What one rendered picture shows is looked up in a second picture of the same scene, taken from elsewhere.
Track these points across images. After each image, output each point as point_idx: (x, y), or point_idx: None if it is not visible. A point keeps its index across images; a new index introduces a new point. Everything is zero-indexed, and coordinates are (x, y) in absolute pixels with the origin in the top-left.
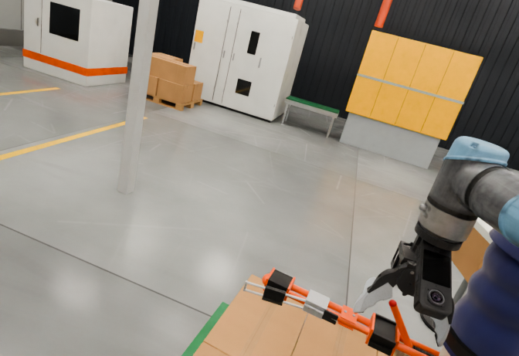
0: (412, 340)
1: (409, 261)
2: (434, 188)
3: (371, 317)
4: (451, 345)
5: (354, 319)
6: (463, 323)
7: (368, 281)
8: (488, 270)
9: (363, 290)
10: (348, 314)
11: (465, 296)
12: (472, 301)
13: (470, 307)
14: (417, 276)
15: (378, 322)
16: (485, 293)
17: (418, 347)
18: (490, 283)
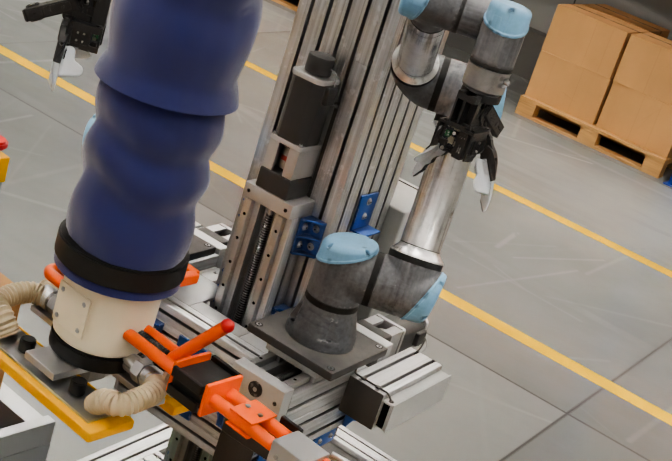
0: (162, 352)
1: (487, 128)
2: (515, 61)
3: (208, 396)
4: (183, 277)
5: (253, 403)
6: (190, 239)
7: (477, 186)
8: (209, 152)
9: (483, 192)
10: (257, 411)
11: (166, 223)
12: (189, 208)
13: (189, 215)
14: (498, 122)
15: (206, 382)
16: (209, 177)
17: (161, 346)
18: (207, 163)
